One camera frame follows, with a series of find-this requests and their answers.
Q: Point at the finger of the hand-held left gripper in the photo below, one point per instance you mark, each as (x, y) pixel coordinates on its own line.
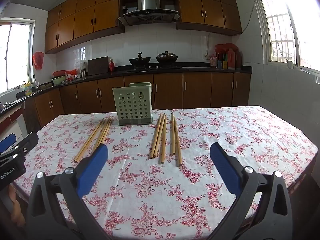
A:
(7, 142)
(27, 140)

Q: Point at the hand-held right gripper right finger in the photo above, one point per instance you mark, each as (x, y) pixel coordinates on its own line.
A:
(225, 170)

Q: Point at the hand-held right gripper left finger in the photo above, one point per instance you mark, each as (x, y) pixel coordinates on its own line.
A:
(92, 170)

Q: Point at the green perforated utensil holder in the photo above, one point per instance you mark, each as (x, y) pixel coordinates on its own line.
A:
(132, 107)

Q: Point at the person's left forearm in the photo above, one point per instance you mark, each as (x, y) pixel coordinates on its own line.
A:
(17, 210)

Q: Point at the yellow detergent bottle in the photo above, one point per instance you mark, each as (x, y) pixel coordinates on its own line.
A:
(28, 88)

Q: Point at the chrome sink faucet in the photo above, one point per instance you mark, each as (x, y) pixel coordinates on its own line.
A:
(35, 80)

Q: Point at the red floral tablecloth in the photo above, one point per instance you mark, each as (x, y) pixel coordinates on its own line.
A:
(150, 192)

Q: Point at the green enamel basin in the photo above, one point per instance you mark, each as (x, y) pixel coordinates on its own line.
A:
(58, 80)

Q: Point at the red plastic basin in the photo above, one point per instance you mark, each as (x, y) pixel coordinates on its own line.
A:
(58, 73)

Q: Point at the crumpled red plastic bag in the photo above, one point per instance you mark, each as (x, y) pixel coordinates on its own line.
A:
(71, 73)

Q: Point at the red hanging plastic bag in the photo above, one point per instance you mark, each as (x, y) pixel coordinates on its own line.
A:
(38, 60)

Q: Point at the wooden lower cabinets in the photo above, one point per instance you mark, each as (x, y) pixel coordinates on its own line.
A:
(197, 90)

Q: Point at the wooden cabinets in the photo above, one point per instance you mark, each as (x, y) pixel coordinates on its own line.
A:
(82, 22)
(197, 90)

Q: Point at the stainless steel cup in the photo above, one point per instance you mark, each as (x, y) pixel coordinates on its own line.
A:
(83, 73)

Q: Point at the white plastic bag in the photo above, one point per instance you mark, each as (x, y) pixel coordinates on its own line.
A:
(80, 65)

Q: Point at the black kitchen countertop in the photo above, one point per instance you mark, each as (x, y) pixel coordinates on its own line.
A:
(217, 69)

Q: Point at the dark cutting board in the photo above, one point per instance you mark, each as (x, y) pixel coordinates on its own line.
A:
(98, 66)

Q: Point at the red glass bottle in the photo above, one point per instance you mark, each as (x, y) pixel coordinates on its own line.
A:
(111, 66)

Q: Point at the tall red carton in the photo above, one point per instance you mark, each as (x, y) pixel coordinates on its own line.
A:
(231, 60)

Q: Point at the black gas stove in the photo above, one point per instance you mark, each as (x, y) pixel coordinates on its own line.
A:
(155, 67)

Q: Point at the small white cup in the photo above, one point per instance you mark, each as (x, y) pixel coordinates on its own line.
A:
(290, 65)

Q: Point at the dark lidded wok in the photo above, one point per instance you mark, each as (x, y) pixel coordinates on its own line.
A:
(167, 58)

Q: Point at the wooden upper cabinets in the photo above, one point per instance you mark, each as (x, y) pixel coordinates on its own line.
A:
(82, 22)

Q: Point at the steel range hood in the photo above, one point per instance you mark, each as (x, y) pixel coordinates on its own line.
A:
(147, 15)

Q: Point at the sliding window with grey frame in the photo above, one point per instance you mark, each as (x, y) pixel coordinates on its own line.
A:
(17, 55)

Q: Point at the barred window with white frame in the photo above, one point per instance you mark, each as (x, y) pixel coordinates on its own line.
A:
(282, 30)

